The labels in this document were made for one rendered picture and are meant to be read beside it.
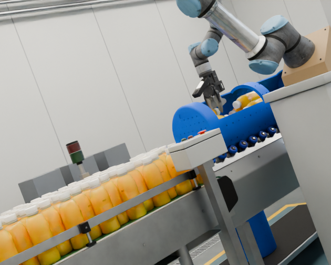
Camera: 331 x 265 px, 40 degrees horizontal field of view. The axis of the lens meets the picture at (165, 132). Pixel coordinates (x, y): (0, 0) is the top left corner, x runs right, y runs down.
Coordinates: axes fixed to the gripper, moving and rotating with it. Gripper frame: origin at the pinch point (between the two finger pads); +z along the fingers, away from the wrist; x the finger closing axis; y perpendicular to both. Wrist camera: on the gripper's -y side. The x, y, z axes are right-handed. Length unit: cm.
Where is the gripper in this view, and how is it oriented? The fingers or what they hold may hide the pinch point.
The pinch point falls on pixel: (217, 111)
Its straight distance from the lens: 229.0
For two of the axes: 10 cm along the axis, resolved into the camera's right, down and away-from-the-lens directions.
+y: 7.4, -3.2, 6.0
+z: 3.7, 9.3, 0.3
